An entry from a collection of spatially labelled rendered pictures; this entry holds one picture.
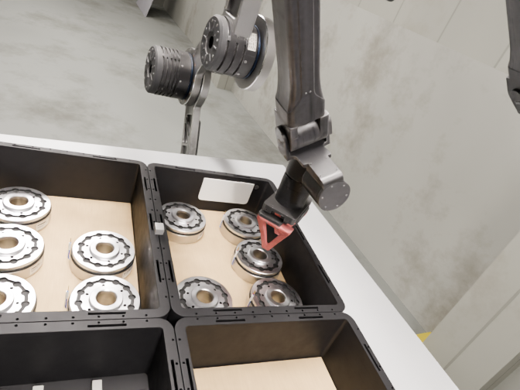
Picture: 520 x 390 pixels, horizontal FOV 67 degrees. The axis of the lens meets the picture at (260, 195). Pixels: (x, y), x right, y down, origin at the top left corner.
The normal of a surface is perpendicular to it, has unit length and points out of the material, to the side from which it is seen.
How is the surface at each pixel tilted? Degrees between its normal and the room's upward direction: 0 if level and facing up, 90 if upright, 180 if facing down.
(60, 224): 0
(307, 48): 97
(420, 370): 0
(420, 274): 90
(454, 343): 90
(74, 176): 90
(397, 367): 0
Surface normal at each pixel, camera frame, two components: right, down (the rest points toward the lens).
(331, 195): 0.38, 0.58
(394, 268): -0.86, -0.05
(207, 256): 0.33, -0.80
